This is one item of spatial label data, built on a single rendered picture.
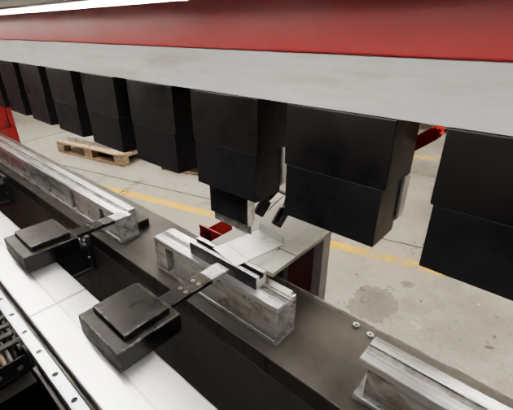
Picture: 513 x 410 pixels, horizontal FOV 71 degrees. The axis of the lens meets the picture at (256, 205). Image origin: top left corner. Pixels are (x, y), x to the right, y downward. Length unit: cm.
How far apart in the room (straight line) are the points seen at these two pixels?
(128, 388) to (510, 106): 55
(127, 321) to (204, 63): 41
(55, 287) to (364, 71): 66
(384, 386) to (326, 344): 17
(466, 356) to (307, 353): 148
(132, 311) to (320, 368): 35
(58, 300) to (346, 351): 54
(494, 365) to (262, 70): 190
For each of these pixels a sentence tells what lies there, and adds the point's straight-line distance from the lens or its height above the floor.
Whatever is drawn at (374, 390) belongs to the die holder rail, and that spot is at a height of 92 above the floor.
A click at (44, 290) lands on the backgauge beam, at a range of 80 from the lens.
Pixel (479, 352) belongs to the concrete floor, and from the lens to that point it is 220.
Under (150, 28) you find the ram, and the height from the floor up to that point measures 143.
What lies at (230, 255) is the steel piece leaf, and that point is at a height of 100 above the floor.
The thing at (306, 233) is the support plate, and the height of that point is 100.
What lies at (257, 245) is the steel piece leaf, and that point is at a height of 100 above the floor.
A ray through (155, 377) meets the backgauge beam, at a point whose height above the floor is 98.
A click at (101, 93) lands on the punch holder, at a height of 130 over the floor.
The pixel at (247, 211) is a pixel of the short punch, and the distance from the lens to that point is 65.
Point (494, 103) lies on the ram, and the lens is 40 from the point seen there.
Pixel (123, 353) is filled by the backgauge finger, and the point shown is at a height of 102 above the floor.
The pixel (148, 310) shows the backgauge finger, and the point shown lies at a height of 104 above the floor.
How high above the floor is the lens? 143
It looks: 26 degrees down
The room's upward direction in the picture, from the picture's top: straight up
